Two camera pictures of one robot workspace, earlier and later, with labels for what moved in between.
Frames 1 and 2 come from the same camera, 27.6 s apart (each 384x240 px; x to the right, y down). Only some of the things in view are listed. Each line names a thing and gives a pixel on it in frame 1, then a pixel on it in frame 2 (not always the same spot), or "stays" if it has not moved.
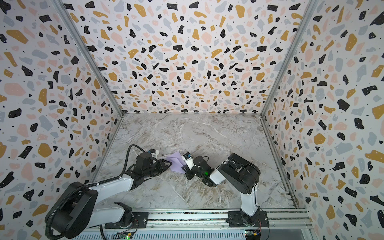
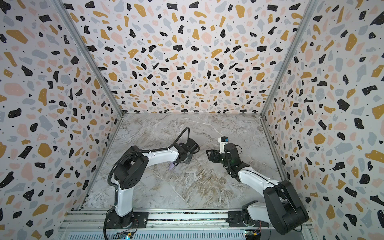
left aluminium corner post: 71,23 stays
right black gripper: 190,171 -> 216,154
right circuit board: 252,234 stays
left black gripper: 162,166 -> 188,161
